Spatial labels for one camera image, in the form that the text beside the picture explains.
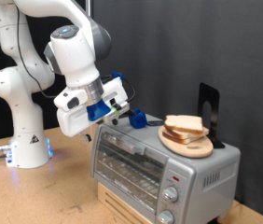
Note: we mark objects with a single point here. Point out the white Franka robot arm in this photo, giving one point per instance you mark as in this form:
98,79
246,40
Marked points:
25,124

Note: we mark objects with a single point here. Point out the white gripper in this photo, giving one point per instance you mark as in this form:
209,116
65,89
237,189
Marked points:
72,123

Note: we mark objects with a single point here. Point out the vertical metal pole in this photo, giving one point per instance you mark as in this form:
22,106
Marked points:
89,7

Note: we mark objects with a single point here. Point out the black metal bookend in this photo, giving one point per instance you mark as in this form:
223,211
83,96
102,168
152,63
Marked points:
209,91

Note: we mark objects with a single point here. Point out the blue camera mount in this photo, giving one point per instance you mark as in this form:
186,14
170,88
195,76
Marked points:
98,110

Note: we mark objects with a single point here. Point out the silver toaster oven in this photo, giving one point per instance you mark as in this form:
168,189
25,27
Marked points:
200,161

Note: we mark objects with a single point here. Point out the round wooden cutting board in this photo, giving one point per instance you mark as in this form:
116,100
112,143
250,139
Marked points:
196,149

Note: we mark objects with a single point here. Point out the grey backdrop cloth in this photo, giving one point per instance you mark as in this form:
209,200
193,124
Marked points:
168,46

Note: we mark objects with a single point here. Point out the silver oven knob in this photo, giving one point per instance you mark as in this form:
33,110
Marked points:
170,193
165,217

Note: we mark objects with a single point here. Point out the metal spatula with blue block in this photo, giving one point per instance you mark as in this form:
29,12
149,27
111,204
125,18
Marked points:
137,119

